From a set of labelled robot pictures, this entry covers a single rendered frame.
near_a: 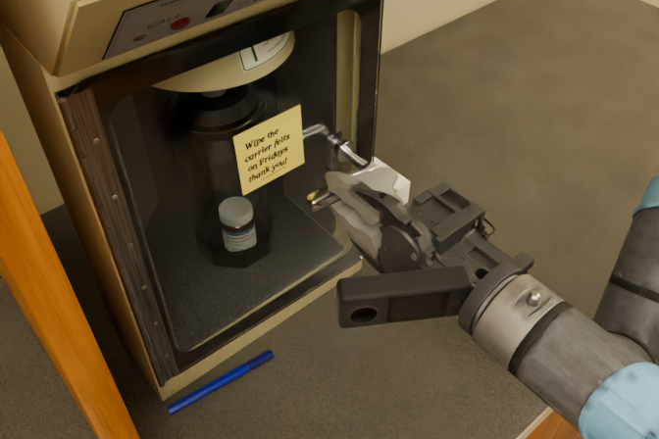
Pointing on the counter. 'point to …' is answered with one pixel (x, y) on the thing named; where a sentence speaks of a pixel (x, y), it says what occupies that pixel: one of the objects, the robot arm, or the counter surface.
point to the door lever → (346, 173)
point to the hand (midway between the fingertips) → (329, 192)
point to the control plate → (175, 4)
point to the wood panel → (55, 307)
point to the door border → (120, 226)
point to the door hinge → (101, 211)
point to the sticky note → (270, 149)
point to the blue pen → (219, 382)
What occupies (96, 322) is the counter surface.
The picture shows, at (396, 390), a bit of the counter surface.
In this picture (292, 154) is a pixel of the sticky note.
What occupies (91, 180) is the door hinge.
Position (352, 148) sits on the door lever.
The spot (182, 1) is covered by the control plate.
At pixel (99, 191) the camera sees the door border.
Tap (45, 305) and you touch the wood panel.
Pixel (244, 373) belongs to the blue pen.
